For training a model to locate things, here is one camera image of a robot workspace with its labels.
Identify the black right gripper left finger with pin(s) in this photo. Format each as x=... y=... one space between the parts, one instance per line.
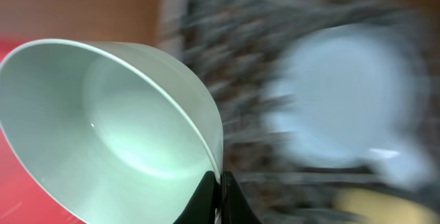
x=203 y=203

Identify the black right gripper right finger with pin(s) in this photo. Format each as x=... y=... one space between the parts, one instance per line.
x=234 y=206

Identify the green bowl with rice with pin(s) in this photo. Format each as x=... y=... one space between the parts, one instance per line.
x=114 y=132

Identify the yellow cup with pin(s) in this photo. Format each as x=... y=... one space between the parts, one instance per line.
x=380 y=208

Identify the light blue plate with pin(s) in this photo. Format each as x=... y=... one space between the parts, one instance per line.
x=343 y=92

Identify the light blue bowl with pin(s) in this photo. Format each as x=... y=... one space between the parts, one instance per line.
x=402 y=163

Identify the grey dishwasher rack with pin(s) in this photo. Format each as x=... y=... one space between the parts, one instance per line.
x=233 y=46

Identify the red serving tray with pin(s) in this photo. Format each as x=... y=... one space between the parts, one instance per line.
x=22 y=200

